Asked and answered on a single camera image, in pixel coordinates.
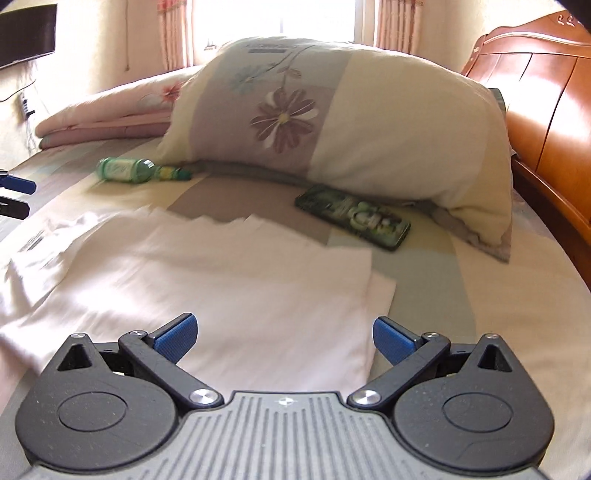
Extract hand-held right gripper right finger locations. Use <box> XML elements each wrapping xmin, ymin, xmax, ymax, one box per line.
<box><xmin>347</xmin><ymin>316</ymin><xmax>528</xmax><ymax>411</ymax></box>

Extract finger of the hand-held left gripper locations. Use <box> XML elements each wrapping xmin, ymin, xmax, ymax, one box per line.
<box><xmin>0</xmin><ymin>196</ymin><xmax>31</xmax><ymax>220</ymax></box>
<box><xmin>0</xmin><ymin>168</ymin><xmax>38</xmax><ymax>195</ymax></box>

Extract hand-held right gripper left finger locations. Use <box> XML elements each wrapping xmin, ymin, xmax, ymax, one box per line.
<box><xmin>55</xmin><ymin>312</ymin><xmax>226</xmax><ymax>413</ymax></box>

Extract white printed t-shirt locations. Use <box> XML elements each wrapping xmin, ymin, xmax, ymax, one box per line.
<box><xmin>0</xmin><ymin>208</ymin><xmax>398</xmax><ymax>388</ymax></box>

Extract green glass bottle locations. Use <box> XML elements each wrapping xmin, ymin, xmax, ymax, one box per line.
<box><xmin>96</xmin><ymin>157</ymin><xmax>194</xmax><ymax>184</ymax></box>

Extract folded pink floral quilt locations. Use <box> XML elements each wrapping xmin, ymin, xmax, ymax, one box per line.
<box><xmin>34</xmin><ymin>65</ymin><xmax>204</xmax><ymax>151</ymax></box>

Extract floral patchwork pillow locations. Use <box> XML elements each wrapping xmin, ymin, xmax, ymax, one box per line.
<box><xmin>154</xmin><ymin>37</ymin><xmax>515</xmax><ymax>264</ymax></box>

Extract wooden bed headboard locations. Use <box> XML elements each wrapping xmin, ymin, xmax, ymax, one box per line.
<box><xmin>459</xmin><ymin>11</ymin><xmax>591</xmax><ymax>287</ymax></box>

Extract window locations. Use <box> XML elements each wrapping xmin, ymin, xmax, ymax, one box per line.
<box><xmin>191</xmin><ymin>0</ymin><xmax>379</xmax><ymax>47</ymax></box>

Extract hanging black wall cables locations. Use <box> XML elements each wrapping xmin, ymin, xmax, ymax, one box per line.
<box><xmin>0</xmin><ymin>78</ymin><xmax>38</xmax><ymax>153</ymax></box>

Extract wall-mounted television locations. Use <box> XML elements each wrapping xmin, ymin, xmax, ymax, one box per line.
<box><xmin>0</xmin><ymin>2</ymin><xmax>58</xmax><ymax>70</ymax></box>

